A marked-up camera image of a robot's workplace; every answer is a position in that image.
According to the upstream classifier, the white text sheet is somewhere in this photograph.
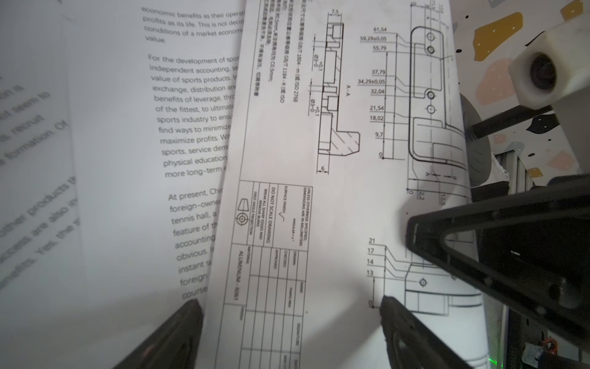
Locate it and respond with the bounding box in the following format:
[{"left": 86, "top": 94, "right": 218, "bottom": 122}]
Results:
[
  {"left": 64, "top": 1, "right": 245, "bottom": 324},
  {"left": 1, "top": 1, "right": 86, "bottom": 368}
]

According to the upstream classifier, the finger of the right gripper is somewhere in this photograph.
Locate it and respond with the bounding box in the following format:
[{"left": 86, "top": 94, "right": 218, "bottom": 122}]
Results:
[{"left": 406, "top": 175, "right": 589, "bottom": 350}]

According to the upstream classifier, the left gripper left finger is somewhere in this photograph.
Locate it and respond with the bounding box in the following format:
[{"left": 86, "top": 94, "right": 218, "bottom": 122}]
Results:
[{"left": 115, "top": 299, "right": 204, "bottom": 369}]

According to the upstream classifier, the white technical drawing sheet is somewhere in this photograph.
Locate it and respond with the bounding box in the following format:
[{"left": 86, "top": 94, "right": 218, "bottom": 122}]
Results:
[{"left": 197, "top": 1, "right": 490, "bottom": 368}]

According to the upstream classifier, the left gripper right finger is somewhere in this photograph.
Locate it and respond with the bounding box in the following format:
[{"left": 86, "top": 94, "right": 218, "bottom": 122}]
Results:
[{"left": 380, "top": 296, "right": 470, "bottom": 369}]

